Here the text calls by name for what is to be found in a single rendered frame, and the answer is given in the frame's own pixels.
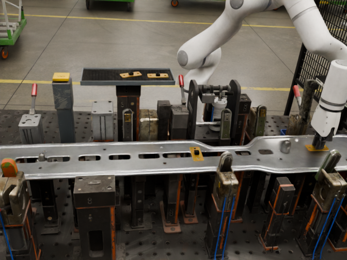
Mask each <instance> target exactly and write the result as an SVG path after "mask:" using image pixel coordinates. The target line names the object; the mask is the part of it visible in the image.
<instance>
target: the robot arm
mask: <svg viewBox="0 0 347 260"><path fill-rule="evenodd" d="M280 6H285V8H286V10H287V12H288V14H289V16H290V18H291V20H292V22H293V24H294V26H295V28H296V30H297V32H298V34H299V36H300V38H301V40H302V42H303V44H304V46H305V48H306V49H307V51H308V52H310V53H312V54H316V55H320V56H322V57H324V58H325V59H327V60H328V61H329V62H330V67H329V70H328V74H327V77H326V81H325V84H324V87H323V90H322V94H321V97H320V100H319V104H318V106H317V108H316V110H315V112H314V114H313V117H312V120H311V125H312V127H313V128H314V130H315V132H314V135H315V136H314V139H313V142H312V145H315V144H316V147H315V149H316V150H321V149H324V146H325V143H326V141H332V140H333V136H335V134H336V131H337V129H338V125H339V121H340V116H341V111H342V109H343V108H344V106H345V104H346V101H347V46H346V45H345V44H343V43H342V42H340V41H339V40H337V39H335V38H334V37H333V36H332V35H331V34H330V32H329V31H328V29H327V26H326V24H325V22H324V20H323V18H322V16H321V14H320V12H319V10H318V8H317V6H316V4H315V2H314V0H226V5H225V10H224V12H223V13H222V15H221V16H220V17H219V18H218V19H217V20H216V21H215V22H214V23H213V24H212V25H211V26H210V27H209V28H207V29H206V30H204V31H203V32H201V33H200V34H198V35H196V36H195V37H193V38H192V39H190V40H189V41H187V42H186V43H184V44H183V45H182V46H181V47H180V48H179V50H178V53H177V61H178V64H179V65H180V66H181V67H182V68H184V69H187V70H190V71H189V72H188V73H187V74H186V75H185V77H184V79H183V80H184V96H185V98H186V107H187V101H188V90H189V85H190V80H191V79H195V80H196V82H197V84H198V85H207V83H208V80H209V78H210V77H211V75H212V74H213V72H214V71H215V69H216V68H217V66H218V64H219V62H220V59H221V54H222V52H221V48H220V47H221V46H223V45H224V44H225V43H227V42H228V41H229V40H230V39H231V38H232V37H233V36H235V35H236V34H237V33H238V32H239V30H240V29H241V27H242V20H243V19H244V18H245V17H246V16H248V15H249V14H252V13H256V12H263V11H269V10H273V9H276V8H279V7H280ZM203 106H204V103H202V102H201V100H200V98H199V96H198V102H197V118H196V122H204V121H203V119H202V118H203V115H202V113H203Z"/></svg>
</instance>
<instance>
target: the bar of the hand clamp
mask: <svg viewBox="0 0 347 260"><path fill-rule="evenodd" d="M316 82H317V81H315V80H314V79H306V80H305V84H304V90H303V95H302V101H301V106H300V110H299V114H300V115H301V121H300V123H302V119H303V114H304V112H306V113H305V115H306V117H307V118H306V119H305V120H304V121H305V122H306V123H308V121H309V116H310V111H311V105H312V100H313V95H314V90H316V89H317V88H318V84H317V83H316Z"/></svg>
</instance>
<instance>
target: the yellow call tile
mask: <svg viewBox="0 0 347 260"><path fill-rule="evenodd" d="M69 78H70V73H54V76H53V81H60V82H63V81H69Z"/></svg>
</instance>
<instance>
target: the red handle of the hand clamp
mask: <svg viewBox="0 0 347 260"><path fill-rule="evenodd" d="M293 91H294V95H295V98H296V101H297V104H298V108H299V110H300V106H301V101H302V100H301V95H300V92H299V88H298V86H297V85H295V86H294V87H293ZM306 118H307V117H306V115H305V112H304V114H303V119H302V120H305V119H306Z"/></svg>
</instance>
